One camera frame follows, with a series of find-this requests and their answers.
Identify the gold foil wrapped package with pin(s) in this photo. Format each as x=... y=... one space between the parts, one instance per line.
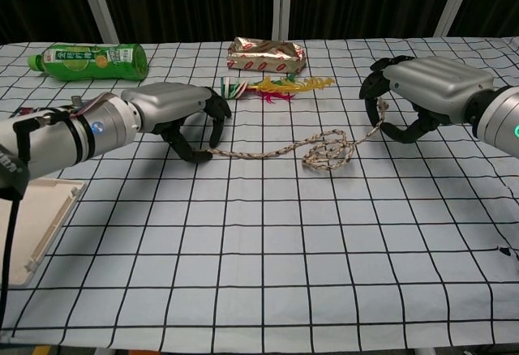
x=267 y=57

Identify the white plastic tray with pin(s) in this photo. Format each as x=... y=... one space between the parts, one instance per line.
x=28 y=225

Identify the green plastic drink bottle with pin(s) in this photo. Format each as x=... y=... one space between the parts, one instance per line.
x=97 y=61

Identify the dark red blue packet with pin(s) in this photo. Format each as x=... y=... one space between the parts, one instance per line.
x=25 y=111

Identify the white black checked tablecloth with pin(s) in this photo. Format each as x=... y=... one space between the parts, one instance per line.
x=263 y=249

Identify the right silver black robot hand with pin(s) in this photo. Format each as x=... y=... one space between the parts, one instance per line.
x=438 y=79

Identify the white partition post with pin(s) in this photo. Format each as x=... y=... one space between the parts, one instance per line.
x=97 y=4
x=282 y=2
x=458 y=2

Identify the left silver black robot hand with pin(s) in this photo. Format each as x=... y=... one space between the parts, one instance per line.
x=170 y=101

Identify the dark corrugated partition panel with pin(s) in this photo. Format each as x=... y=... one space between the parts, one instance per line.
x=40 y=2
x=496 y=0
x=190 y=2
x=365 y=2

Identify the colourful feather toy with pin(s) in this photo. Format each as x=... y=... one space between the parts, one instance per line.
x=280 y=86

